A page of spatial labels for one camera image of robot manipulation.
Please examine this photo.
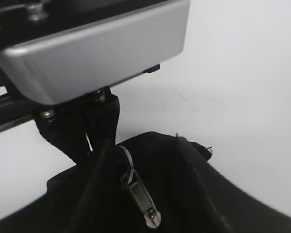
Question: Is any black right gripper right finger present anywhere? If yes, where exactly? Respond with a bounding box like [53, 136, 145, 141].
[82, 88, 120, 150]

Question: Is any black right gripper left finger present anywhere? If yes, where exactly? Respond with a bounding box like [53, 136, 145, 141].
[33, 108, 91, 165]

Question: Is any metal zipper pull with ring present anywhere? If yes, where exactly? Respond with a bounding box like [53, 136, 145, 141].
[117, 146, 162, 229]

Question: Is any black fabric tote bag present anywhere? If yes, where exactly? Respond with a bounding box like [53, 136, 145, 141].
[0, 132, 291, 233]

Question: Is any silver camera housing box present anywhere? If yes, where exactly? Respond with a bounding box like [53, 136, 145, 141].
[0, 0, 190, 105]

